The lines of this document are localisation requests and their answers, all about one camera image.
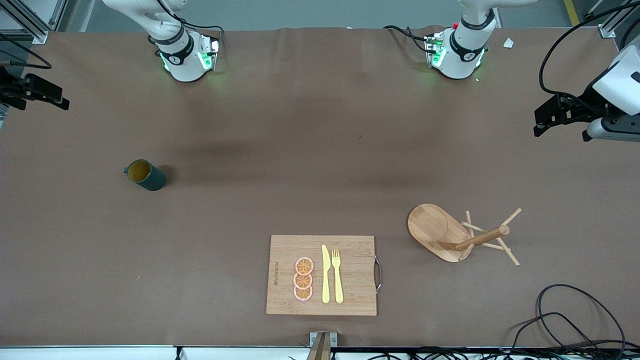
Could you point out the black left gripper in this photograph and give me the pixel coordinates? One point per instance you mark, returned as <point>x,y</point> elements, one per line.
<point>584,105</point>

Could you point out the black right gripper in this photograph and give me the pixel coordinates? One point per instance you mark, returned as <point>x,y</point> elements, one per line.
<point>13,90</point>

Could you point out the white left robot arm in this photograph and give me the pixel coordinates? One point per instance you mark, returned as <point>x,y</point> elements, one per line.
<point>465,50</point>

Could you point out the white paper scrap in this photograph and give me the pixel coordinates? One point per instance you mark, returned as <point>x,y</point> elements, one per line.
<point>508,43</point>

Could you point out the wooden mug tree stand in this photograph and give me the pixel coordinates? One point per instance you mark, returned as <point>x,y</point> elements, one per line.
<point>435,230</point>

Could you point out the brown table cover mat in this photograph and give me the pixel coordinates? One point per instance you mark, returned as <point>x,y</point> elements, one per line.
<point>250,200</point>

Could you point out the yellow plastic fork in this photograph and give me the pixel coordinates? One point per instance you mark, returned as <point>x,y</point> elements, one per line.
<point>338,280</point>

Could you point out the yellow plastic knife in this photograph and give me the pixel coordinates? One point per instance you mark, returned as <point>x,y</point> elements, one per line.
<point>326,275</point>

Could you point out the toy orange slice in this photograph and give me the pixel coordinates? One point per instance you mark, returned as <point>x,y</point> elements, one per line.
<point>303,294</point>
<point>303,281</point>
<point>304,266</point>

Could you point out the aluminium frame post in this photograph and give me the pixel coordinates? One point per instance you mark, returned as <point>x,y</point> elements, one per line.
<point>606,31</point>
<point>40,37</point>

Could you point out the metal bracket with wooden post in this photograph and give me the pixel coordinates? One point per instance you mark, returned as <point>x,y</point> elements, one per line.
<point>322,345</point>

